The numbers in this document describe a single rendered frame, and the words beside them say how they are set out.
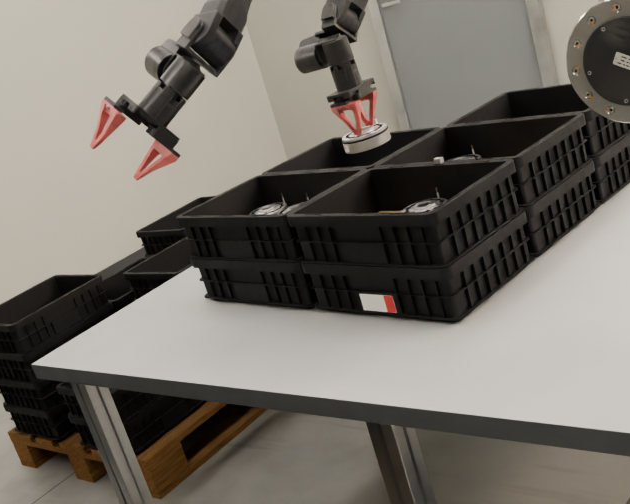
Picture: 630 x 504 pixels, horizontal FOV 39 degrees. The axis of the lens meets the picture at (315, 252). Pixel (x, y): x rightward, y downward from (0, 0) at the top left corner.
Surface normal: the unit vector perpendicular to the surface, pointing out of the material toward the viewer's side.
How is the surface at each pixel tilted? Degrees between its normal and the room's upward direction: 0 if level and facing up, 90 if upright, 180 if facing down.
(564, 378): 0
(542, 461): 0
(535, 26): 90
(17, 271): 90
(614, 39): 90
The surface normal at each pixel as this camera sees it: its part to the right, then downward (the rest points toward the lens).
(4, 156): 0.76, -0.02
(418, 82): -0.59, 0.40
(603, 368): -0.28, -0.91
